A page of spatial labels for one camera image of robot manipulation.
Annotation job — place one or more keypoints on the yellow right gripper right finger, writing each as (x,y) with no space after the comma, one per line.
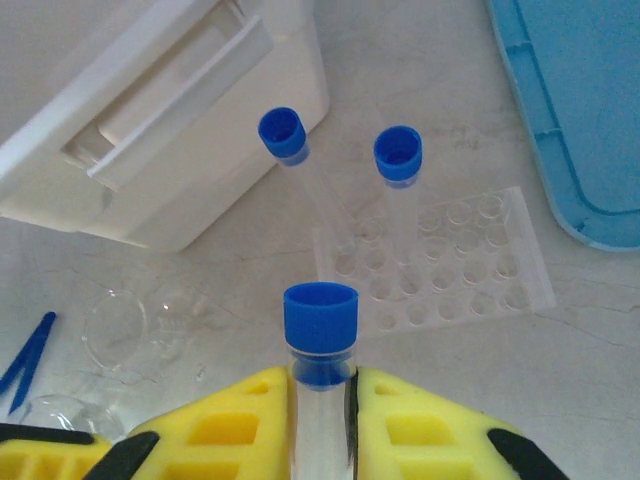
(370,425)

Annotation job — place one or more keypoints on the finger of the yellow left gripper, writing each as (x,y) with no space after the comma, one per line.
(40,450)

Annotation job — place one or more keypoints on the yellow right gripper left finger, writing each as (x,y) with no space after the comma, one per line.
(270,400)

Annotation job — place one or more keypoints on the clear glass flask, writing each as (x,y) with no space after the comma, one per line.
(75,415)

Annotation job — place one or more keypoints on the blue capped clear test tube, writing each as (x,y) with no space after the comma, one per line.
(320,315)
(282,132)
(397,150)

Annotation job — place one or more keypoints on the blue plastic tweezers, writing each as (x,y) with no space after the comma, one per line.
(45,322)

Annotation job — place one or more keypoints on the clear glass beaker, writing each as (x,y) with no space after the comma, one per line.
(150,340)

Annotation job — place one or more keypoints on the white plastic storage box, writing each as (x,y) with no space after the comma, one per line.
(225,210)

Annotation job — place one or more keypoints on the blue plastic box lid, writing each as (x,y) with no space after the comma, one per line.
(600,100)

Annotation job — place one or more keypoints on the clear plastic test tube rack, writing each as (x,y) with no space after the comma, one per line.
(475,280)

